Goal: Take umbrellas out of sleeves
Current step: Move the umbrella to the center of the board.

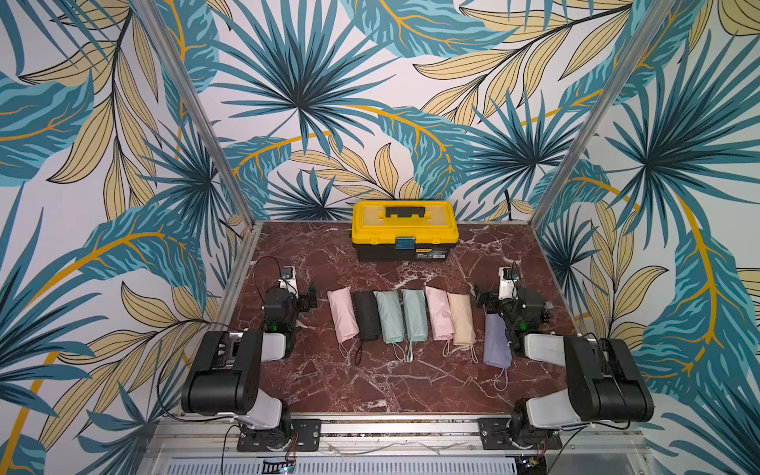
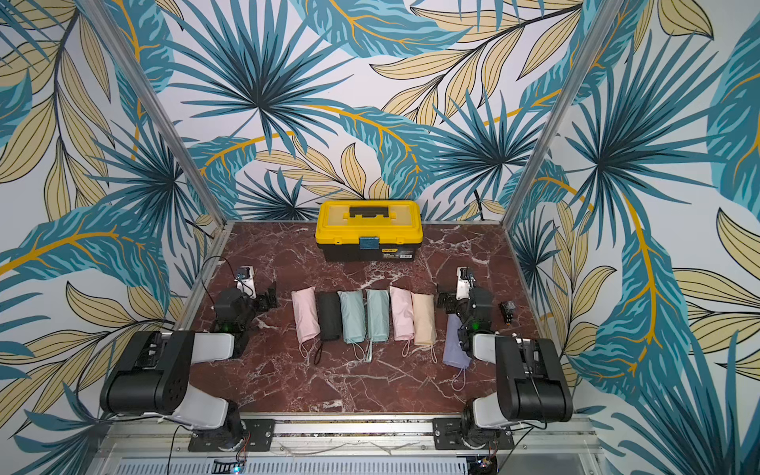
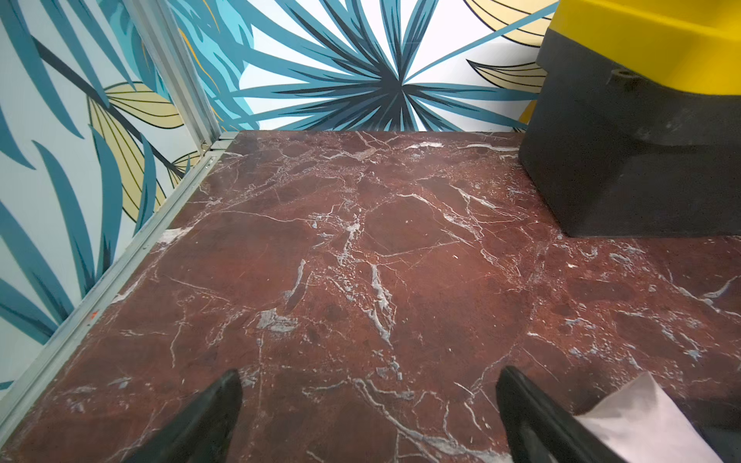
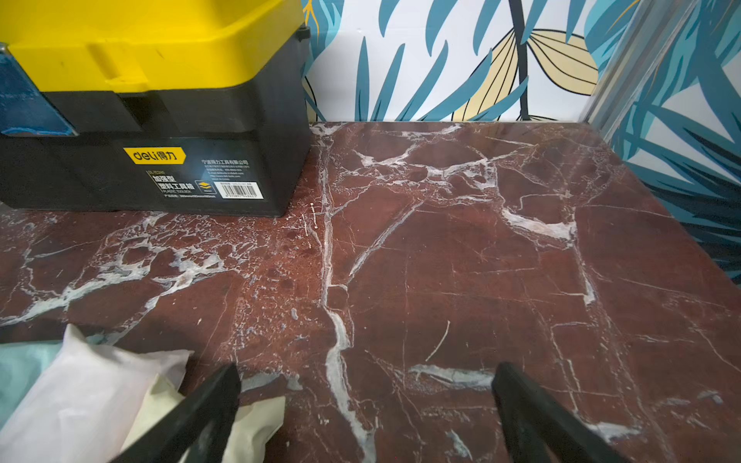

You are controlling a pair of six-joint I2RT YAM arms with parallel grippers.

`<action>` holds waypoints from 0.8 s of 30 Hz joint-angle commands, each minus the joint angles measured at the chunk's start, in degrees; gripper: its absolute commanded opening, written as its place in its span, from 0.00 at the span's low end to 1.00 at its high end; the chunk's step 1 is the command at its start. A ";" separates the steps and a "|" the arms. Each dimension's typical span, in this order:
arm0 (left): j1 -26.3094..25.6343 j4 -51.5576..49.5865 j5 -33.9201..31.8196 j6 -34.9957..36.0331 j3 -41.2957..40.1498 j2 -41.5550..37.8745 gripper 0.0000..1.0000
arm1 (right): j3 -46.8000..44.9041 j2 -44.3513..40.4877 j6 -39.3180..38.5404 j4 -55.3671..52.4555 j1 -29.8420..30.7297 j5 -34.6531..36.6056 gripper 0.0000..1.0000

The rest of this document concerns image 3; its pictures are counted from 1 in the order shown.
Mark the yellow black toolbox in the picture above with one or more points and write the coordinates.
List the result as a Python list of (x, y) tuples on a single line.
[(636, 132)]

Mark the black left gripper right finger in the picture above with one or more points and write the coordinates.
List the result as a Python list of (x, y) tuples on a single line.
[(540, 430)]

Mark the aluminium frame rail left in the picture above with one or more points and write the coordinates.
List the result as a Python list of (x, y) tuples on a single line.
[(105, 132)]

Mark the pink umbrella sleeve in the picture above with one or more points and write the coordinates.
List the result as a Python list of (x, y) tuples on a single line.
[(641, 423)]

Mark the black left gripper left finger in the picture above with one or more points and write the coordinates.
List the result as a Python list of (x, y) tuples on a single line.
[(202, 431)]

